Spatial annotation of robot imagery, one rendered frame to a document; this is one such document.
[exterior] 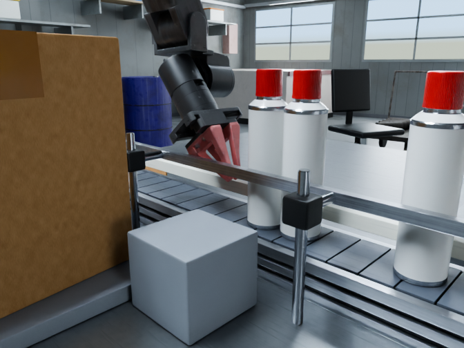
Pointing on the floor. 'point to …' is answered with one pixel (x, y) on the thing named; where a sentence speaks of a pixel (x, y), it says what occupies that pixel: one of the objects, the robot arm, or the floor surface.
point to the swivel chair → (355, 104)
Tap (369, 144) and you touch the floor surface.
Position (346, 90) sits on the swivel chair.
